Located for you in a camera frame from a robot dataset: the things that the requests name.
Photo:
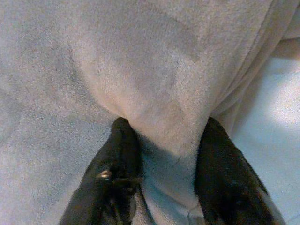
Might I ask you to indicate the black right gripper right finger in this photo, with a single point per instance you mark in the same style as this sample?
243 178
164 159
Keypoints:
225 178

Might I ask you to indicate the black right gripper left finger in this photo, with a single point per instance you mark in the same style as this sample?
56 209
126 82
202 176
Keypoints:
117 168

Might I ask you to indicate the grey plush pillow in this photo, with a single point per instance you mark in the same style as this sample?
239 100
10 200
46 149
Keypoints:
140 70

